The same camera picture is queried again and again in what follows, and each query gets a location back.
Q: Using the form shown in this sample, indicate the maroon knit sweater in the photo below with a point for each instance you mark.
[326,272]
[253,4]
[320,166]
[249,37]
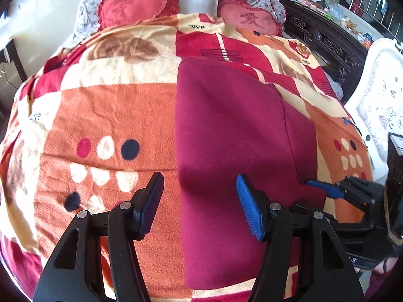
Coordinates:
[233,132]

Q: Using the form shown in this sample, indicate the white pillow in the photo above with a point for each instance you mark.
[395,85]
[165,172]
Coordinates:
[198,1]

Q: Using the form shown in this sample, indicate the person's right hand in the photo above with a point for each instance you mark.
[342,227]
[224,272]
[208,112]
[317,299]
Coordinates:
[393,265]

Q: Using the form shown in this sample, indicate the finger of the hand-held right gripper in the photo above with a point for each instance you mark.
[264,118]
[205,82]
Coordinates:
[324,188]
[355,227]

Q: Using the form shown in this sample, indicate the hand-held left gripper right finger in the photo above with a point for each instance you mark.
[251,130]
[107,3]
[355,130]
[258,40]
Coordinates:
[250,204]

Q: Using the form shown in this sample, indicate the silver metal rack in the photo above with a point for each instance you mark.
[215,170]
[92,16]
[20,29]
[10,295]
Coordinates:
[368,0]

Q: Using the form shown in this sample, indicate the red container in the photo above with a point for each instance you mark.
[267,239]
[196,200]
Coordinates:
[356,6]

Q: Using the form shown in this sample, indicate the pile of colourful small goods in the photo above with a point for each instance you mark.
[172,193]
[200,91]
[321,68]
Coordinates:
[340,15]

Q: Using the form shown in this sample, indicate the red heart-shaped pillow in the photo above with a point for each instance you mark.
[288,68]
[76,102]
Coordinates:
[248,17]
[132,6]

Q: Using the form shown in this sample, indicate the white ornate upholstered chair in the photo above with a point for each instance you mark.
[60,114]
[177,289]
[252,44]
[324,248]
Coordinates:
[377,100]

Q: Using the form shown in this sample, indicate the dark wooden desk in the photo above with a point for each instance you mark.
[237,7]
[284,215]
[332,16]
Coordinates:
[12,56]

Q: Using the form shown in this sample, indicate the red orange patterned blanket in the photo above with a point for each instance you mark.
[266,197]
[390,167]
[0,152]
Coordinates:
[110,107]

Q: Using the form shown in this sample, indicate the person's right forearm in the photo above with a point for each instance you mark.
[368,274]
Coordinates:
[387,288]

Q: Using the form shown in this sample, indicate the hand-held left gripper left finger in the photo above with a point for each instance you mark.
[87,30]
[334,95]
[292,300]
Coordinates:
[151,201]

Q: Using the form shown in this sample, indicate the floral print quilt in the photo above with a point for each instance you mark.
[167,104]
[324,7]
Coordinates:
[88,9]

